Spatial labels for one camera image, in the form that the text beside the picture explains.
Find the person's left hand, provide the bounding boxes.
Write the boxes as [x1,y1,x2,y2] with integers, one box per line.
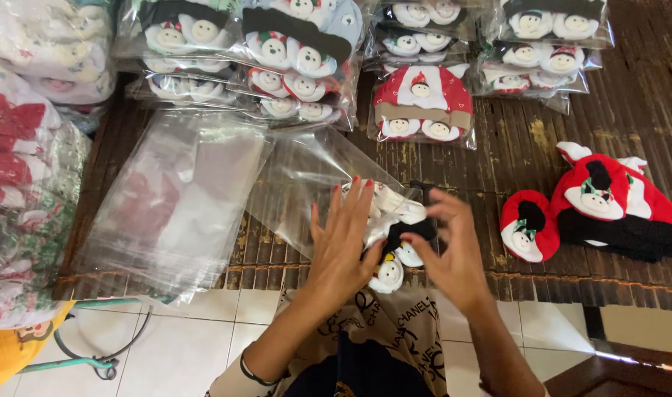
[308,176,390,311]

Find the person's right hand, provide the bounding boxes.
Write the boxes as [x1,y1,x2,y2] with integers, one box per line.
[399,188,498,319]

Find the white and black baby hat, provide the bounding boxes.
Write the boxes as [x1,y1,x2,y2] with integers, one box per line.
[342,180,439,258]

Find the clear plastic bag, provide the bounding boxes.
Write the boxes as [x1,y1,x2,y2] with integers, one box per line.
[246,129,425,260]

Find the white snowman baby bootie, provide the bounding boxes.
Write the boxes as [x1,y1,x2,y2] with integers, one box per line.
[394,242,425,269]
[368,254,405,294]

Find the red snowman baby bootie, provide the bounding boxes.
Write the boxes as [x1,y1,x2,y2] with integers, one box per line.
[499,190,561,263]
[562,154,630,222]

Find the person's beige printed clothing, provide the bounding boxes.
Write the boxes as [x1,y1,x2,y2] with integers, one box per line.
[206,287,452,397]

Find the brown bamboo mat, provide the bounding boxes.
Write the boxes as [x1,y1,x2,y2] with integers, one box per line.
[51,0,672,312]

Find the black wrist band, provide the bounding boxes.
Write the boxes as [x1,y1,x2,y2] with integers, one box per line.
[239,347,290,387]

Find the packaged red hat set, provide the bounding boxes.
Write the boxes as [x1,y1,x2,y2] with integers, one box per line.
[367,63,478,151]

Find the stack of empty clear bags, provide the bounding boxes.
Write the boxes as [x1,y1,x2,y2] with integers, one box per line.
[75,109,274,305]

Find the red and black baby hat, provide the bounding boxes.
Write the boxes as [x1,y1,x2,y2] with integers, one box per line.
[551,142,672,263]

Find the dark wooden furniture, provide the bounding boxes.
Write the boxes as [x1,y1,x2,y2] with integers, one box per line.
[544,306,672,397]

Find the rows of packaged snowman sets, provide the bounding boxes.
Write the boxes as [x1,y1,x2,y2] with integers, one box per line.
[112,0,616,133]

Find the heap of packaged baby clothes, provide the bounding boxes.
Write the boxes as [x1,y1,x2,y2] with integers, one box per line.
[0,0,117,330]

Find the yellow printed bag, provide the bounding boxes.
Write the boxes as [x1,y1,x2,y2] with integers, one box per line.
[0,300,76,395]

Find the green metal frame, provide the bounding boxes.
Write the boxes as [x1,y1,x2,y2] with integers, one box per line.
[17,298,154,382]

